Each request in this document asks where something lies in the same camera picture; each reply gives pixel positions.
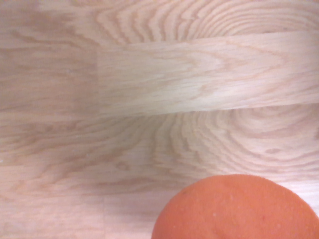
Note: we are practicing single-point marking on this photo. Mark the orange fruit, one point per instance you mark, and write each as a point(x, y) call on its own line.
point(236, 211)

